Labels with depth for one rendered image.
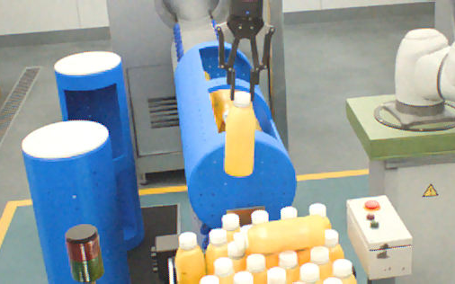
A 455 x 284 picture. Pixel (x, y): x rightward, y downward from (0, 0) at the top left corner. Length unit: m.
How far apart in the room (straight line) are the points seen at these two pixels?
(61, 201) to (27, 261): 1.44
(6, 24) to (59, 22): 0.49
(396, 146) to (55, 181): 1.07
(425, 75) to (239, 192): 0.70
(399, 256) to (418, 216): 0.71
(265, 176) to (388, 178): 0.56
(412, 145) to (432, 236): 0.36
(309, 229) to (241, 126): 0.28
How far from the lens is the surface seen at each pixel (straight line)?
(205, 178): 1.90
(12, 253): 3.96
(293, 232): 1.62
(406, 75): 2.31
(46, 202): 2.48
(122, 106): 3.23
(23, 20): 7.31
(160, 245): 1.90
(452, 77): 2.22
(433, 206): 2.42
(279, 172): 1.92
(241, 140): 1.71
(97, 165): 2.43
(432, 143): 2.29
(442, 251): 2.52
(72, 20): 7.23
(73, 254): 1.49
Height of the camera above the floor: 2.01
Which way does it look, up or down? 23 degrees down
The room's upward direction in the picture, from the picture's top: 3 degrees counter-clockwise
